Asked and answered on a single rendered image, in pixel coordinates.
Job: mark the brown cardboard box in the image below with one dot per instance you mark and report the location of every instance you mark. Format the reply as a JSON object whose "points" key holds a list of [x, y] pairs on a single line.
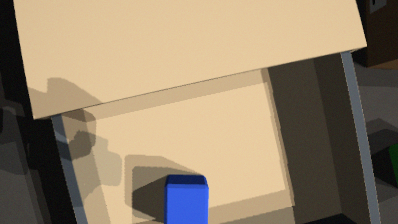
{"points": [[381, 34]]}

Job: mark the green block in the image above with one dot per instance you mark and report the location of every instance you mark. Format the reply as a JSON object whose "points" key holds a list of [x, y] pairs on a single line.
{"points": [[393, 151]]}

